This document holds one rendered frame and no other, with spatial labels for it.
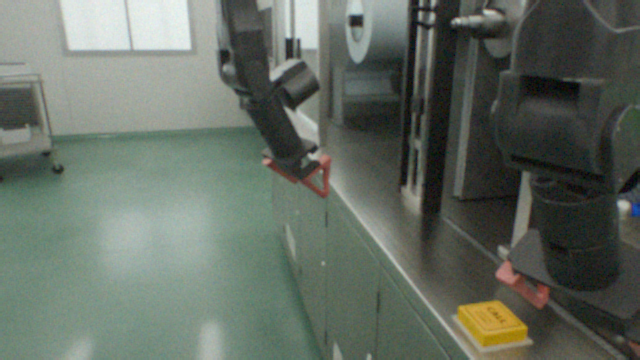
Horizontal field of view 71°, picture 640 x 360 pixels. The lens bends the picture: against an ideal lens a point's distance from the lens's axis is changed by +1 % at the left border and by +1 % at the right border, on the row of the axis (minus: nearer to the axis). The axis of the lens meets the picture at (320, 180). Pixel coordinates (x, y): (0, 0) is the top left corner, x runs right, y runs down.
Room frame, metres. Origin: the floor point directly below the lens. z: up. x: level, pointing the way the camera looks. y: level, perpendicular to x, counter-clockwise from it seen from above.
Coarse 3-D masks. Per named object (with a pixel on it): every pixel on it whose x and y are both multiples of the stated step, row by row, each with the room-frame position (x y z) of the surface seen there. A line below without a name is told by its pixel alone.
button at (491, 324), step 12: (468, 312) 0.56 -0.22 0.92; (480, 312) 0.56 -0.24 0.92; (492, 312) 0.56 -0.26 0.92; (504, 312) 0.56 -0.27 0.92; (468, 324) 0.55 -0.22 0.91; (480, 324) 0.53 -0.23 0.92; (492, 324) 0.53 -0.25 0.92; (504, 324) 0.53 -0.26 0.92; (516, 324) 0.53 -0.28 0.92; (480, 336) 0.52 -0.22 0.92; (492, 336) 0.51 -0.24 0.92; (504, 336) 0.52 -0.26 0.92; (516, 336) 0.52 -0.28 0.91
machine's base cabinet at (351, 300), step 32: (288, 192) 2.15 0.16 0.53; (288, 224) 2.18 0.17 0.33; (320, 224) 1.46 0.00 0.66; (288, 256) 2.21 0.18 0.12; (320, 256) 1.46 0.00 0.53; (352, 256) 1.09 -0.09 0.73; (320, 288) 1.46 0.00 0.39; (352, 288) 1.09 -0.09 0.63; (384, 288) 0.86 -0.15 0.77; (320, 320) 1.46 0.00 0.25; (352, 320) 1.08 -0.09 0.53; (384, 320) 0.86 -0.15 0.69; (416, 320) 0.71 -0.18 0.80; (352, 352) 1.07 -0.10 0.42; (384, 352) 0.85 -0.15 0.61; (416, 352) 0.70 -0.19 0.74
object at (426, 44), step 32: (416, 0) 1.14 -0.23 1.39; (448, 0) 1.00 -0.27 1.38; (416, 32) 1.14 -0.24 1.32; (448, 32) 1.00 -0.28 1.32; (416, 64) 1.10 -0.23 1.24; (448, 64) 1.00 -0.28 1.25; (416, 96) 1.08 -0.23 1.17; (448, 96) 1.00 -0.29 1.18; (416, 128) 1.10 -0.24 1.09; (448, 128) 1.01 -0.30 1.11; (416, 160) 1.14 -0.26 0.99; (416, 192) 1.08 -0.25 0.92
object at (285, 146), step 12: (288, 120) 0.73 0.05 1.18; (264, 132) 0.74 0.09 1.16; (276, 132) 0.71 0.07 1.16; (288, 132) 0.72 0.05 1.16; (276, 144) 0.72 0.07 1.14; (288, 144) 0.72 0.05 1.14; (300, 144) 0.74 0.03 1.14; (312, 144) 0.73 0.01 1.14; (264, 156) 0.77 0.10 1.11; (276, 156) 0.73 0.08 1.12; (288, 156) 0.73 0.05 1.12; (300, 156) 0.71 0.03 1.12
